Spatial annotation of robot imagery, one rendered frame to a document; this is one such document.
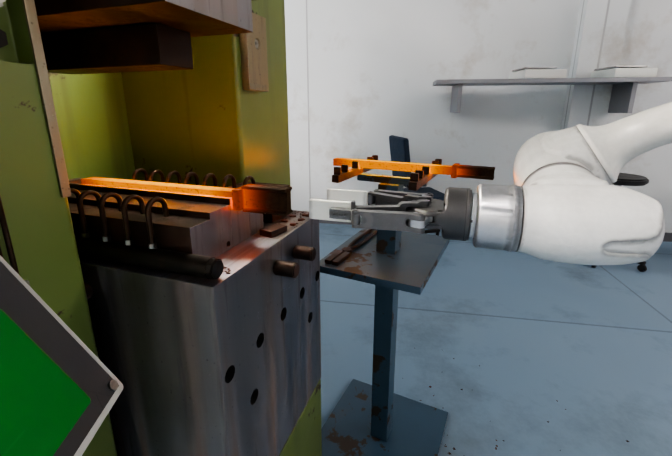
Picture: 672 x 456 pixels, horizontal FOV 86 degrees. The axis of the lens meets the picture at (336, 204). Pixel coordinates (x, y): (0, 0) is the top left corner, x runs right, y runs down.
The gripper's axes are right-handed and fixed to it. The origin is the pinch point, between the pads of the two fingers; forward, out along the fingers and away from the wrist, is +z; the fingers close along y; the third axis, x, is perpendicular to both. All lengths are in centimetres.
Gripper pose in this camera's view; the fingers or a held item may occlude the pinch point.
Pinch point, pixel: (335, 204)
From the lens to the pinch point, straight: 57.5
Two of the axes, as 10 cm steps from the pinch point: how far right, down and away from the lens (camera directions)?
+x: -0.1, -9.7, -2.6
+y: 3.3, -2.4, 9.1
